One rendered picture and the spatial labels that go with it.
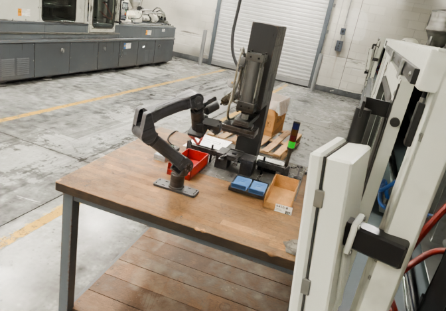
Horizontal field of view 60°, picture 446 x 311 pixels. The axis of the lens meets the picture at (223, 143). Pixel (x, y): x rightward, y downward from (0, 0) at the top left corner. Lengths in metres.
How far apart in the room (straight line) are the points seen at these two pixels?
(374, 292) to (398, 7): 10.34
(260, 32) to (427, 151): 1.30
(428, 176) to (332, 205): 0.18
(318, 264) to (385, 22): 10.33
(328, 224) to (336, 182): 0.09
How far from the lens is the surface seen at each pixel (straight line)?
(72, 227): 1.83
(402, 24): 11.03
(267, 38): 1.94
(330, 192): 0.77
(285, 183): 1.93
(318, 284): 0.87
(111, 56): 8.58
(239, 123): 1.91
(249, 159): 1.98
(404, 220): 0.83
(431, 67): 0.76
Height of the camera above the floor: 1.69
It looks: 19 degrees down
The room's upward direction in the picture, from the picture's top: 11 degrees clockwise
